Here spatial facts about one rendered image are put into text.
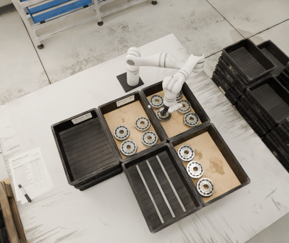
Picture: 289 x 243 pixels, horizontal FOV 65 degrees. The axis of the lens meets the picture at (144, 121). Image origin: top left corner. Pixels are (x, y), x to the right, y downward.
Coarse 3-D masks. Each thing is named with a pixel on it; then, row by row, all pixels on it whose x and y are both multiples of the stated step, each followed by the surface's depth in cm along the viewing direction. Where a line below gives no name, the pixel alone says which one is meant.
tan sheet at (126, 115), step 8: (136, 104) 156; (112, 112) 154; (120, 112) 154; (128, 112) 154; (136, 112) 153; (144, 112) 153; (112, 120) 151; (120, 120) 151; (128, 120) 151; (112, 128) 149; (152, 128) 148; (136, 136) 146; (120, 144) 144; (136, 144) 144; (120, 152) 141; (136, 152) 141
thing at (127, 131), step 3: (117, 126) 146; (120, 126) 146; (123, 126) 146; (126, 126) 146; (114, 129) 145; (117, 129) 145; (126, 129) 145; (114, 132) 144; (117, 132) 144; (126, 132) 144; (129, 132) 144; (114, 135) 143; (117, 135) 143; (123, 135) 143; (126, 135) 143; (117, 138) 142; (120, 138) 142; (123, 138) 142
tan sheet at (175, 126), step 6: (150, 96) 159; (162, 96) 159; (192, 108) 154; (174, 114) 152; (180, 114) 152; (174, 120) 151; (180, 120) 150; (192, 120) 150; (168, 126) 149; (174, 126) 149; (180, 126) 149; (168, 132) 147; (174, 132) 147; (180, 132) 147
